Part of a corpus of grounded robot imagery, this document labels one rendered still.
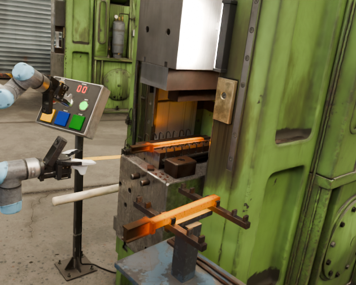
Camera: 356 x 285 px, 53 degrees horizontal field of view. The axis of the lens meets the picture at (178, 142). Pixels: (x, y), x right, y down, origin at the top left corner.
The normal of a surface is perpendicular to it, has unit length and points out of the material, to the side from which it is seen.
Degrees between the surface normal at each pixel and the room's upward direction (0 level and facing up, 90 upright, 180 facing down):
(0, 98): 90
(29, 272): 0
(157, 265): 0
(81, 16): 89
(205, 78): 90
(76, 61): 90
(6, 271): 0
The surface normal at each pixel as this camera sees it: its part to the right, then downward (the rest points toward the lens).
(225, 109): -0.77, 0.11
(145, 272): 0.11, -0.95
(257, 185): 0.62, 0.29
